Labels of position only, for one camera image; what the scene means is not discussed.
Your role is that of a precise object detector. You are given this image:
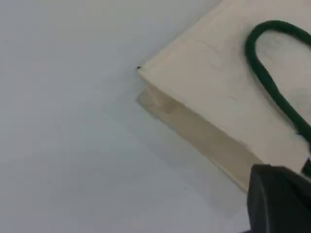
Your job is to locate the cream handbag with green handles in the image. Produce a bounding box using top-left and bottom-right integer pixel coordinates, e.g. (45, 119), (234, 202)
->
(136, 0), (311, 195)

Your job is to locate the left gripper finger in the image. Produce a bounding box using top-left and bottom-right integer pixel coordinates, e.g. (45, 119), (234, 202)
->
(279, 167), (311, 233)
(246, 164), (294, 233)

